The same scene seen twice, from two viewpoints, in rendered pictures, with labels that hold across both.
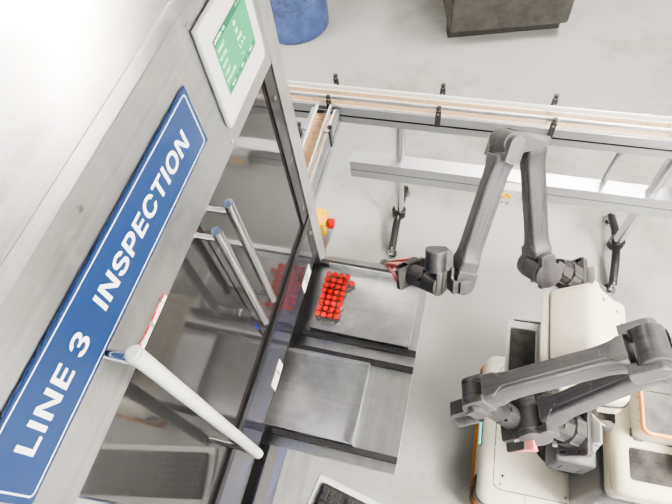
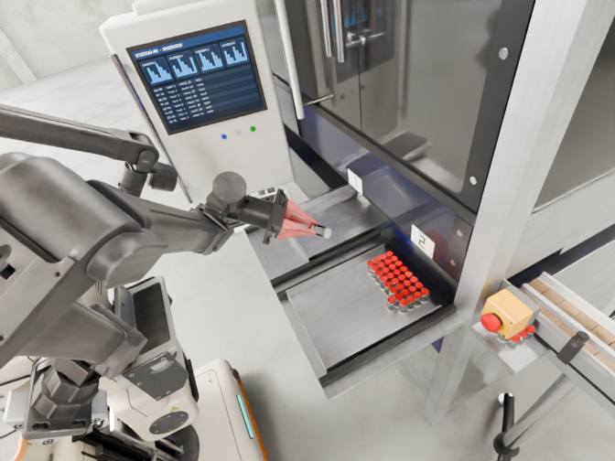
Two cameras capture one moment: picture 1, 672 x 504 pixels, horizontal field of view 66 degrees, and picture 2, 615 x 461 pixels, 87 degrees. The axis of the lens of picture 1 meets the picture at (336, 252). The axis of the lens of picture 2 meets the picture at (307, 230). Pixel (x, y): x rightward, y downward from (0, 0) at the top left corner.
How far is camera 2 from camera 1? 1.49 m
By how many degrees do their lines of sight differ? 73
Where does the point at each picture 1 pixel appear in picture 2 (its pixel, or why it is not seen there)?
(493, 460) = (221, 387)
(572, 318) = not seen: hidden behind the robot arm
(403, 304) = (326, 334)
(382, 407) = (277, 249)
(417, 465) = (288, 372)
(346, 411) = not seen: hidden behind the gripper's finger
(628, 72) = not seen: outside the picture
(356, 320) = (356, 285)
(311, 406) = (328, 217)
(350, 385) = (313, 243)
